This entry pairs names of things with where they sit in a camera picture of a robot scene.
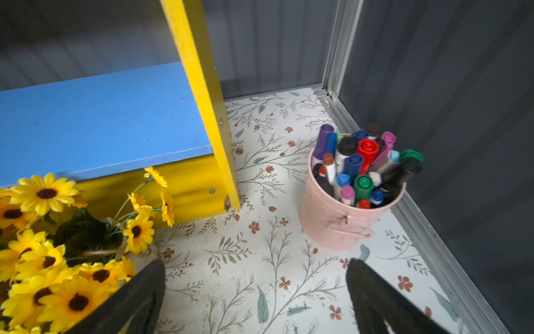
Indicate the yellow wooden shelf unit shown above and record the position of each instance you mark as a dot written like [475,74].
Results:
[97,91]

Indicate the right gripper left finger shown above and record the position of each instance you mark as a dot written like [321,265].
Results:
[136,305]

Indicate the pink bucket with pens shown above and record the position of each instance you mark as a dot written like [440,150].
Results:
[353,180]

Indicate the floral patterned table mat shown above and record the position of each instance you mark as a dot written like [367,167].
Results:
[255,270]

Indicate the shelf sunflower pot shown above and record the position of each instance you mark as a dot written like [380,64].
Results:
[45,224]
[41,293]

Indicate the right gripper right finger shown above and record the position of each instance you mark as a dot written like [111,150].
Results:
[379,308]

